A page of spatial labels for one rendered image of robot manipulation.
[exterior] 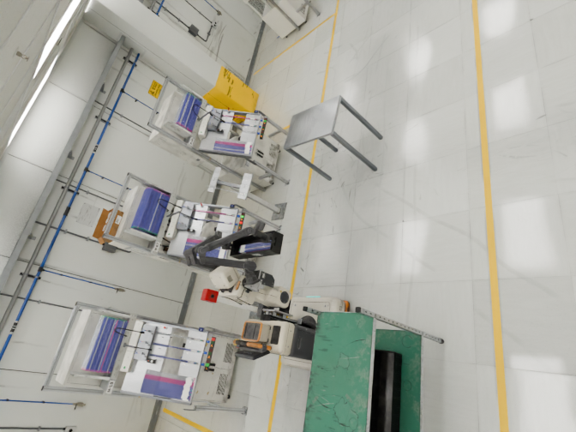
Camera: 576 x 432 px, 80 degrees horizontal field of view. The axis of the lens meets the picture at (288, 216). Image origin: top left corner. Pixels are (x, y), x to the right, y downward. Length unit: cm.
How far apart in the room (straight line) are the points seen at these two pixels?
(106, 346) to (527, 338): 355
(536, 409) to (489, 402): 26
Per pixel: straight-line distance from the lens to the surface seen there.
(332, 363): 234
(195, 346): 396
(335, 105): 366
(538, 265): 296
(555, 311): 287
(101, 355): 402
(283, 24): 762
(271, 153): 532
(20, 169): 558
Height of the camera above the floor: 277
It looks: 37 degrees down
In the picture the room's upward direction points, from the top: 61 degrees counter-clockwise
